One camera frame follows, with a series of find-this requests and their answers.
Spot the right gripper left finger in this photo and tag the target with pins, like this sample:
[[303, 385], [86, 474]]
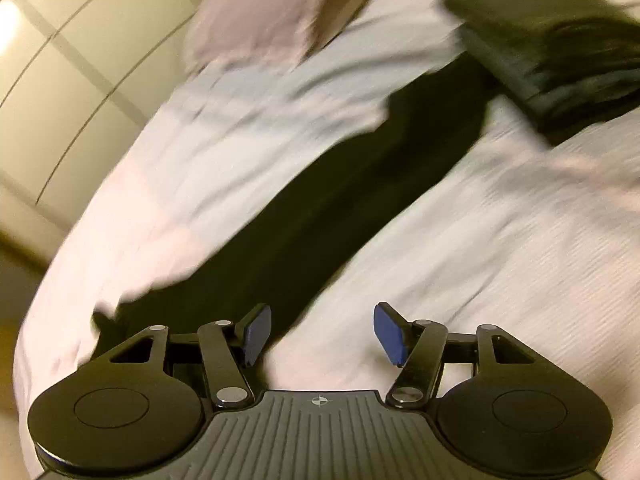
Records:
[[214, 360]]

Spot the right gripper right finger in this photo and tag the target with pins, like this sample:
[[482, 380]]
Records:
[[420, 349]]

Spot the black zip fleece jacket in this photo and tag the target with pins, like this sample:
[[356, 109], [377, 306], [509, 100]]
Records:
[[316, 223]]

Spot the folded dark clothes stack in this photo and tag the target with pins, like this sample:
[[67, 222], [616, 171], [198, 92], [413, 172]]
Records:
[[566, 64]]

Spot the pink grey bedspread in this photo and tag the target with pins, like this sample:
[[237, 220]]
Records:
[[543, 242]]

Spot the cream wardrobe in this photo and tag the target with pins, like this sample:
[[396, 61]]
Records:
[[79, 81]]

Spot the mauve pillow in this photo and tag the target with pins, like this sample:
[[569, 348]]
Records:
[[281, 33]]

